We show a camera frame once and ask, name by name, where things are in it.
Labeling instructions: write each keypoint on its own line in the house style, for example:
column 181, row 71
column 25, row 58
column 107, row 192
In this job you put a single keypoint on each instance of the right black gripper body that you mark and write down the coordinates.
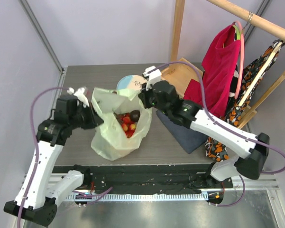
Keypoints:
column 143, row 99

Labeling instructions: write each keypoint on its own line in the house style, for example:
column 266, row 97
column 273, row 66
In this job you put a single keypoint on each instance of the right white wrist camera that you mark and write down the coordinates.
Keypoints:
column 152, row 75

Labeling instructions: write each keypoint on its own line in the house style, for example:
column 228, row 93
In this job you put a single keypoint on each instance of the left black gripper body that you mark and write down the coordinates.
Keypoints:
column 84, row 118

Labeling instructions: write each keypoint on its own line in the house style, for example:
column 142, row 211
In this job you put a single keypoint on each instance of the orange black patterned garment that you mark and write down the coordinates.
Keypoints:
column 215, row 149

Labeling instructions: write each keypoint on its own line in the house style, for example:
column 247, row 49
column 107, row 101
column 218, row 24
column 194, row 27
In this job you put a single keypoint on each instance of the wooden clothes rack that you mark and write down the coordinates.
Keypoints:
column 180, row 75

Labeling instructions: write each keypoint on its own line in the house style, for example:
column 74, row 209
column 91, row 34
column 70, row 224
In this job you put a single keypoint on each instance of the red strawberries cluster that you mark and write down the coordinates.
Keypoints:
column 129, row 126

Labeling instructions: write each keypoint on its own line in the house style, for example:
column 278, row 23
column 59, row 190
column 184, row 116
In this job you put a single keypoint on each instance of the white slotted cable duct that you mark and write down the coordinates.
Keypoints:
column 155, row 197

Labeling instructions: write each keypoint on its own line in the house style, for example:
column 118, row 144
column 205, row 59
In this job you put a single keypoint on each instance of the green avocado print plastic bag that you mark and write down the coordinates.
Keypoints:
column 110, row 141

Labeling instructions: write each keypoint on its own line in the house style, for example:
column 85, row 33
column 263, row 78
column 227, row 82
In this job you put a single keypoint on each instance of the round wooden fruit plate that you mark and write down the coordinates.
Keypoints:
column 132, row 82

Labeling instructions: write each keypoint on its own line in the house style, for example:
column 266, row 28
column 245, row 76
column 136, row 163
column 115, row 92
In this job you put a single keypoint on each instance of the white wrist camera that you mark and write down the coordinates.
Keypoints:
column 152, row 75
column 81, row 94

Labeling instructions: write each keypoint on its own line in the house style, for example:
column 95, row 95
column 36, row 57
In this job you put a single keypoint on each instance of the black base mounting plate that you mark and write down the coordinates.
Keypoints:
column 148, row 179

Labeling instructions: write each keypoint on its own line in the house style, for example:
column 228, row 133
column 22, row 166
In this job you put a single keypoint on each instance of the dark blue folded cloth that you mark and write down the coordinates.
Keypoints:
column 188, row 139

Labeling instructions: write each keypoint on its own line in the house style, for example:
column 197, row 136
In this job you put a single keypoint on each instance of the pink plastic hanger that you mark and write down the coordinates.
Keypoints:
column 239, row 33

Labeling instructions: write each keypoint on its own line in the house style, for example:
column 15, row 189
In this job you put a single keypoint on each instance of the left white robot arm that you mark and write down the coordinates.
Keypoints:
column 36, row 202

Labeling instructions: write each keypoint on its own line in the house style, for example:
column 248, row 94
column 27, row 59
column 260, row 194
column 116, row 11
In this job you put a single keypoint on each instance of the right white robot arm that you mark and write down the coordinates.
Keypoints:
column 251, row 150

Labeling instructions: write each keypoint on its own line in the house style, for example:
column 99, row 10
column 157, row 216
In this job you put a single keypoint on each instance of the red shirt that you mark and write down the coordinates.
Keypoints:
column 219, row 66

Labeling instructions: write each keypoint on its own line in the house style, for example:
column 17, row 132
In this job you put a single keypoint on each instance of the aluminium corner frame profile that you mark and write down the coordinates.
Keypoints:
column 36, row 25

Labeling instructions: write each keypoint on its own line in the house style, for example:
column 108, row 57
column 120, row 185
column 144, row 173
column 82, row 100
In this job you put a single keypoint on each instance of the wooden hanger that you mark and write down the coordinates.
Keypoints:
column 260, row 72

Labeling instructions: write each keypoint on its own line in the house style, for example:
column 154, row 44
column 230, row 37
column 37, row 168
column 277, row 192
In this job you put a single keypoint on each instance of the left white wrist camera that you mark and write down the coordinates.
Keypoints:
column 81, row 94

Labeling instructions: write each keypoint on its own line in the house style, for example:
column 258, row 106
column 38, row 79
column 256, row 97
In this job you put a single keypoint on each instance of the dark brown plum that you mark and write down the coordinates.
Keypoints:
column 134, row 115

